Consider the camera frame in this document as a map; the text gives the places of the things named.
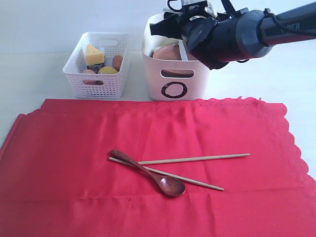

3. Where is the light wooden chopstick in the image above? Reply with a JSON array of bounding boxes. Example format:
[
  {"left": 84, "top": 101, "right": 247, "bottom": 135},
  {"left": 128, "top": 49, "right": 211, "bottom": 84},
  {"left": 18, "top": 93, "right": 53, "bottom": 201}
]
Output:
[{"left": 139, "top": 153, "right": 250, "bottom": 165}]

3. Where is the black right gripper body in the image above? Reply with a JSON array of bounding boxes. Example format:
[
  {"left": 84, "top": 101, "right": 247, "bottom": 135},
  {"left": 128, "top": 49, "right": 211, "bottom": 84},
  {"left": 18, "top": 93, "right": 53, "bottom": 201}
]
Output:
[{"left": 163, "top": 10, "right": 219, "bottom": 49}]

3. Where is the brown wooden plate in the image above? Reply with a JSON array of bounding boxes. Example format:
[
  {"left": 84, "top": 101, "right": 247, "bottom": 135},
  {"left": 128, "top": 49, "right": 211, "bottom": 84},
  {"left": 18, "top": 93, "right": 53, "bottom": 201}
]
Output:
[{"left": 152, "top": 43, "right": 196, "bottom": 76}]

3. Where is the brown wooden spoon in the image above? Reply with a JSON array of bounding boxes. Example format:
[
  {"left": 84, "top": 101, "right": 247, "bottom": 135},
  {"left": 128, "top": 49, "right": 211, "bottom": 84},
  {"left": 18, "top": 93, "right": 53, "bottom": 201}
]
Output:
[{"left": 110, "top": 149, "right": 186, "bottom": 197}]

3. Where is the cream plastic bin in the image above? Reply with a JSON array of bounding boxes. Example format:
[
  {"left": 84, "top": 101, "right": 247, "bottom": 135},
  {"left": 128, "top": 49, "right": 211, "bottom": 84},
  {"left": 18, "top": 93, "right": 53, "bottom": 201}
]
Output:
[{"left": 142, "top": 13, "right": 211, "bottom": 101}]

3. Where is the yellow cheese wedge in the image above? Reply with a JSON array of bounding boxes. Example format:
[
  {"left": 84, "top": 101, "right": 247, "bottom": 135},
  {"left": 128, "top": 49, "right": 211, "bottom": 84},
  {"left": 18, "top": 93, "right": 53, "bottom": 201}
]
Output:
[{"left": 85, "top": 44, "right": 105, "bottom": 66}]

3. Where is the brown egg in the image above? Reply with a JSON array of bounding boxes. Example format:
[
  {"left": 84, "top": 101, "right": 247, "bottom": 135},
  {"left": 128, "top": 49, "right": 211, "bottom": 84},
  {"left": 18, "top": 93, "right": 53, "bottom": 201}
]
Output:
[{"left": 82, "top": 69, "right": 96, "bottom": 74}]

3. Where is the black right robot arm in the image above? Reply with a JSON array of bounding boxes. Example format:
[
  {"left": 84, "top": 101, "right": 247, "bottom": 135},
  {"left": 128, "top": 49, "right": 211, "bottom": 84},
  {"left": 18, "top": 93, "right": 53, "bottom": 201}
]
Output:
[{"left": 150, "top": 0, "right": 316, "bottom": 70}]

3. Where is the red table cloth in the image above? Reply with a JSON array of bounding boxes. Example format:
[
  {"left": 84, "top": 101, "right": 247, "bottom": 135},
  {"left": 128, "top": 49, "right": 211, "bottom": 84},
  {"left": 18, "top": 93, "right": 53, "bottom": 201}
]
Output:
[{"left": 0, "top": 98, "right": 316, "bottom": 237}]

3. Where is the brown wooden chopstick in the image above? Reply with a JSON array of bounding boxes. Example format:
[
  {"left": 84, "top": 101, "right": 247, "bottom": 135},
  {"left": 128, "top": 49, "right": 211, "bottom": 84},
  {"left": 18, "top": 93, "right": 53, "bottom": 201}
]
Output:
[{"left": 109, "top": 157, "right": 224, "bottom": 191}]

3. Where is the white perforated plastic basket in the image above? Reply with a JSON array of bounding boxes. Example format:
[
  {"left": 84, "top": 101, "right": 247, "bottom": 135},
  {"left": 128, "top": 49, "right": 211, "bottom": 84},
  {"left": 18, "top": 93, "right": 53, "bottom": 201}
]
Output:
[{"left": 63, "top": 32, "right": 130, "bottom": 99}]

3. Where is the white blue packet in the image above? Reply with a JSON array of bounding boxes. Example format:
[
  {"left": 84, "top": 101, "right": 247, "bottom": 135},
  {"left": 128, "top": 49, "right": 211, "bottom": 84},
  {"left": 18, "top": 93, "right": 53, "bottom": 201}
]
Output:
[{"left": 86, "top": 46, "right": 106, "bottom": 73}]

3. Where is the yellow lemon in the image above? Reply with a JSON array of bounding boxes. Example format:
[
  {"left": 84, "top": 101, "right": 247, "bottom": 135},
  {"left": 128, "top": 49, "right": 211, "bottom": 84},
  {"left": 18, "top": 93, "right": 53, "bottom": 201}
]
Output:
[{"left": 98, "top": 66, "right": 118, "bottom": 74}]

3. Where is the stainless steel knife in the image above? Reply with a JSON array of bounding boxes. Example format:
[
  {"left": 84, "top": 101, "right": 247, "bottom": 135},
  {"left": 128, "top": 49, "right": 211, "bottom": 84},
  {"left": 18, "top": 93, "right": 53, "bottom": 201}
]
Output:
[{"left": 179, "top": 40, "right": 189, "bottom": 61}]

